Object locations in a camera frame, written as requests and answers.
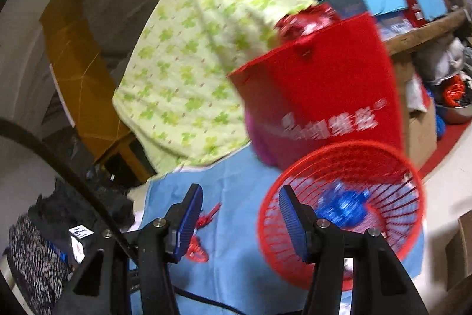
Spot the wooden table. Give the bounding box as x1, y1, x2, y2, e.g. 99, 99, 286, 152
383, 7, 472, 55

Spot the red satin ribbon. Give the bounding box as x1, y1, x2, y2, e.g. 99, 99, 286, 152
186, 202, 222, 262

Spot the metal bowl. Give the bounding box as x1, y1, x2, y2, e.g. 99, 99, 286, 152
440, 105, 472, 125

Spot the red mesh basket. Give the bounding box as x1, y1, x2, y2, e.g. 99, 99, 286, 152
257, 140, 426, 291

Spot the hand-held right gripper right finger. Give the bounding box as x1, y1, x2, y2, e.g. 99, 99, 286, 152
279, 185, 430, 315

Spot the crumpled blue wrapper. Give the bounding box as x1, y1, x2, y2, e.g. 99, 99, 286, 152
321, 186, 371, 227

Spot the red paper bag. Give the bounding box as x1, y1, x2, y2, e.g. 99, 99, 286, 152
227, 12, 404, 172

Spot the orange wooden cabinet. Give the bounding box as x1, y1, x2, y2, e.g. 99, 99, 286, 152
39, 0, 155, 179

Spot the brown cardboard box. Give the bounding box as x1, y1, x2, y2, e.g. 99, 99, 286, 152
400, 53, 437, 168
444, 210, 472, 293

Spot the orange plastic bag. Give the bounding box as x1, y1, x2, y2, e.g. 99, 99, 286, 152
440, 75, 467, 109

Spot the black cable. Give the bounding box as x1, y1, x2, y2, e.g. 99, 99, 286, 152
0, 119, 142, 264

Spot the black clothes pile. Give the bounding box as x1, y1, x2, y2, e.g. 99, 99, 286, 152
27, 167, 135, 257

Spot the red plastic bag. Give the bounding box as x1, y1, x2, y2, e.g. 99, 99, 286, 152
275, 3, 342, 43

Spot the magenta pillow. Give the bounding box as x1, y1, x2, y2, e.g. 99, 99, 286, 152
243, 108, 284, 168

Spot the green clover quilt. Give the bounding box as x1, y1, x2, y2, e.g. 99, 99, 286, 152
112, 0, 321, 175

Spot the black white patterned cloth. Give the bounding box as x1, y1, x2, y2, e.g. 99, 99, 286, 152
7, 213, 74, 315

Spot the light blue bed sheet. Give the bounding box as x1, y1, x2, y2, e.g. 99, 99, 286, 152
127, 145, 425, 315

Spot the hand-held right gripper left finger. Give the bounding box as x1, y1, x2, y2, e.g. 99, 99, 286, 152
55, 184, 203, 315

